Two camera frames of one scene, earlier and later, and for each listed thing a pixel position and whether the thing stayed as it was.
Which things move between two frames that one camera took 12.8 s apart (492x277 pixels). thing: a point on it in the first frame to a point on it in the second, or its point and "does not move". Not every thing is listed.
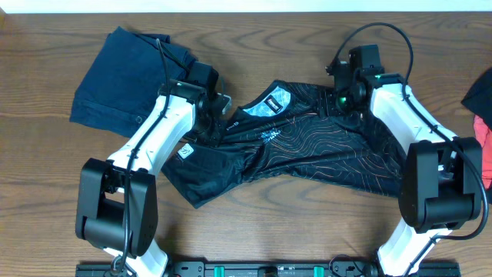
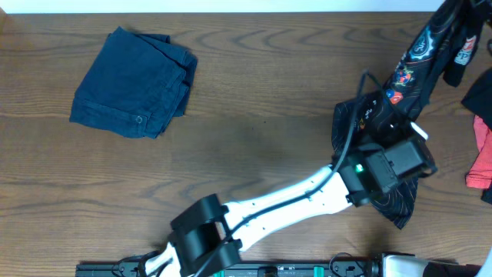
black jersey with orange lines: x=290 y=129 to x=443 y=47
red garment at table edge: x=483 y=132 does not move
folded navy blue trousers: x=124 y=81 does not move
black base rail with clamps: x=337 y=268 does not move
